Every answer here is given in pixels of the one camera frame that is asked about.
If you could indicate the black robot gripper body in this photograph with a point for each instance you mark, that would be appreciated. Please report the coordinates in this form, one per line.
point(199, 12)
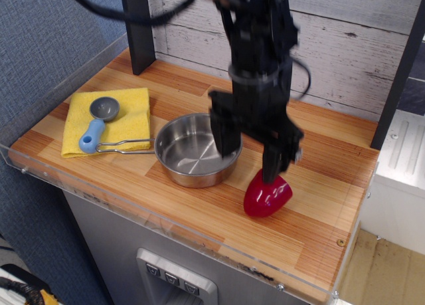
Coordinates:
point(260, 112)

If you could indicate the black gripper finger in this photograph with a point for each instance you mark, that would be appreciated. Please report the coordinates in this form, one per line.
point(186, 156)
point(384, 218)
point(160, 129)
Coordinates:
point(276, 159)
point(226, 134)

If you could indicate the red toy beet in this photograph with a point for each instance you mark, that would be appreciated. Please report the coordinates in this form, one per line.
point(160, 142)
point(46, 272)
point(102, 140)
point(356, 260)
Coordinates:
point(264, 199)

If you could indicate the small steel pot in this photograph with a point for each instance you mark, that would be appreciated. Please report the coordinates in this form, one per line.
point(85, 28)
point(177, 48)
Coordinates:
point(186, 149)

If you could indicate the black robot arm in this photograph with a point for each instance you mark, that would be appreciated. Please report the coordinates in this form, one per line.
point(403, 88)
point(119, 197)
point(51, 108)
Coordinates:
point(261, 34)

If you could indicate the clear acrylic guard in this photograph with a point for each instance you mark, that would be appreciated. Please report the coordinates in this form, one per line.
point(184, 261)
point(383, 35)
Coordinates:
point(294, 250)

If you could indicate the blue grey toy scoop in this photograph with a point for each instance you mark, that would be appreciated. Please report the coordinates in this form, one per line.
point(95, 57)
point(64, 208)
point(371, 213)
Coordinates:
point(103, 110)

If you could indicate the white ribbed appliance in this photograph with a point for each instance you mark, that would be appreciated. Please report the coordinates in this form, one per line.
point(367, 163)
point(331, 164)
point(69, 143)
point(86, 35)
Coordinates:
point(394, 205)

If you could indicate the silver dispenser panel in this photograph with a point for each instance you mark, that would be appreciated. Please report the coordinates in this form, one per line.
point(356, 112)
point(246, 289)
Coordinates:
point(166, 281)

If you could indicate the grey toy fridge cabinet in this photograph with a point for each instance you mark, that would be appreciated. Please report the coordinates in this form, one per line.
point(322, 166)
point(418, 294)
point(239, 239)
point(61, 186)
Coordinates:
point(113, 241)

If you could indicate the yellow black object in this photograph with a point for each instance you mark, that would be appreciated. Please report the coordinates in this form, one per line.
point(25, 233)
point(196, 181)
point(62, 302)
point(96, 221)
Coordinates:
point(42, 297)

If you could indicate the right black shelf post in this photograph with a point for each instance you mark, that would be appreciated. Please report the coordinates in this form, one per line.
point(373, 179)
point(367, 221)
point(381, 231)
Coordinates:
point(401, 76)

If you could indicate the black shelf post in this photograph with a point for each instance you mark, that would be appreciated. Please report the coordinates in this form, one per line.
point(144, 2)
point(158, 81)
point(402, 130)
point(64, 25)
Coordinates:
point(401, 76)
point(140, 38)

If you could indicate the left black shelf post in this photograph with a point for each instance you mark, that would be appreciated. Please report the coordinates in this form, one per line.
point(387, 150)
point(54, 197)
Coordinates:
point(140, 38)

